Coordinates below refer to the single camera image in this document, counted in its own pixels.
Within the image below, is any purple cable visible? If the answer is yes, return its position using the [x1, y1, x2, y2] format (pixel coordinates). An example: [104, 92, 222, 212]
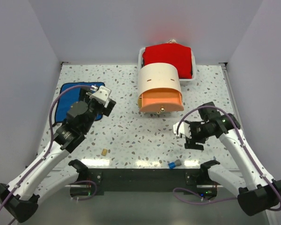
[173, 105, 281, 210]
[0, 84, 99, 225]

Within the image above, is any blue grey glue stick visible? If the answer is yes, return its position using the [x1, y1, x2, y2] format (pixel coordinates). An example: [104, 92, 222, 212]
[168, 159, 182, 169]

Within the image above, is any aluminium frame rail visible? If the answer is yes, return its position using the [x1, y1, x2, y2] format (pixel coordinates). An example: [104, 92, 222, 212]
[20, 166, 269, 188]

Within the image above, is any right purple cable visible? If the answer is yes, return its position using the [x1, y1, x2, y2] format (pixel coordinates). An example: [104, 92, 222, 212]
[173, 105, 281, 210]

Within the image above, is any beige round drawer organizer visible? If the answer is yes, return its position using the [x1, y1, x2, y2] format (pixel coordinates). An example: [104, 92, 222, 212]
[137, 63, 184, 114]

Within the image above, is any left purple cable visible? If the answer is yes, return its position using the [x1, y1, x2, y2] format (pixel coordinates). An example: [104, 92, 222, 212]
[0, 84, 99, 225]

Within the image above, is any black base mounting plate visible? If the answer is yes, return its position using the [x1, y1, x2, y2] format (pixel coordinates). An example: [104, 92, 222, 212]
[60, 167, 227, 196]

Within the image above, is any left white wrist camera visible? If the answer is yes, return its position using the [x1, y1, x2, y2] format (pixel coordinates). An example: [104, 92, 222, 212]
[89, 85, 111, 106]

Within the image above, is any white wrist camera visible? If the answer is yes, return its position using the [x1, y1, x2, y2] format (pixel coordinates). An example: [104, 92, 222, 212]
[173, 122, 191, 138]
[89, 85, 111, 106]

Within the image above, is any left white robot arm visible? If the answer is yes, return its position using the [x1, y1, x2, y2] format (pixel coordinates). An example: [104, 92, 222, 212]
[0, 85, 116, 223]

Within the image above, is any white plastic basket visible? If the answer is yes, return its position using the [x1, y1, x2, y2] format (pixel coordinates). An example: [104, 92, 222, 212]
[137, 47, 197, 86]

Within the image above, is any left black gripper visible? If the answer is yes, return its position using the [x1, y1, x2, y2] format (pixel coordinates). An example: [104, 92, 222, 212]
[80, 86, 115, 133]

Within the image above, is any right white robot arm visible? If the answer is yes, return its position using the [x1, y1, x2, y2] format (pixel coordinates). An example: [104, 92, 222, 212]
[173, 102, 281, 216]

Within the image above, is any blue microfiber cloth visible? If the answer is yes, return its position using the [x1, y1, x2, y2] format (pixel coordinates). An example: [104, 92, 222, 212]
[52, 82, 105, 127]

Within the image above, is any small tan eraser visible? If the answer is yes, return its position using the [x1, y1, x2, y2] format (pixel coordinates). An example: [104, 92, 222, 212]
[101, 149, 108, 156]

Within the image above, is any red folded cloth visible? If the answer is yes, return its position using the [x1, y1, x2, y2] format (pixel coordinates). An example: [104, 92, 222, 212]
[142, 43, 193, 79]

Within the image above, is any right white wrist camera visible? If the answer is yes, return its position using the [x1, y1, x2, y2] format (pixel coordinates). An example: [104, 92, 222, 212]
[173, 122, 191, 138]

